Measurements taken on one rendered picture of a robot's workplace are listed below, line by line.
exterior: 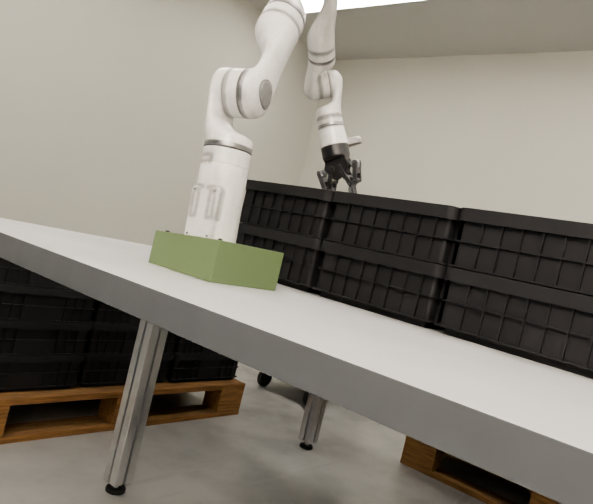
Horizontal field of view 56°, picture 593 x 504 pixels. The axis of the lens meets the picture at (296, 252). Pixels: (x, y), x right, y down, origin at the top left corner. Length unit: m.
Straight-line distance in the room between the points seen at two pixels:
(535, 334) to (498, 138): 4.00
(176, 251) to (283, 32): 0.48
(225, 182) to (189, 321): 0.44
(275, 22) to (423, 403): 0.88
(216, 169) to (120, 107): 3.36
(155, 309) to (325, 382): 0.25
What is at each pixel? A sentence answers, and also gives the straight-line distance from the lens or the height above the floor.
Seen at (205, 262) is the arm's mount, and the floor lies 0.73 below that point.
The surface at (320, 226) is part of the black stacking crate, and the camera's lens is 1.23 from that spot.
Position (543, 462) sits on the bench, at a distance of 0.44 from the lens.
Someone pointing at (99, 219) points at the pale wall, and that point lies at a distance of 4.33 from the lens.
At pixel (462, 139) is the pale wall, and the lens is 5.02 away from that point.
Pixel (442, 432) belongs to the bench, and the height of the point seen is 0.67.
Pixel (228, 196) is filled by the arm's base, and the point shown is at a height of 0.85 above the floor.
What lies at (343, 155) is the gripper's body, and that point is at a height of 1.06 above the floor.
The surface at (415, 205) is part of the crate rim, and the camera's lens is 1.09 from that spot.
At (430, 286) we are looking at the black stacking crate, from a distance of 1.06.
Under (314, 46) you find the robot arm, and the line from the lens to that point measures 1.47.
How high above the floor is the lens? 0.78
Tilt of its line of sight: level
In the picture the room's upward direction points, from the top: 13 degrees clockwise
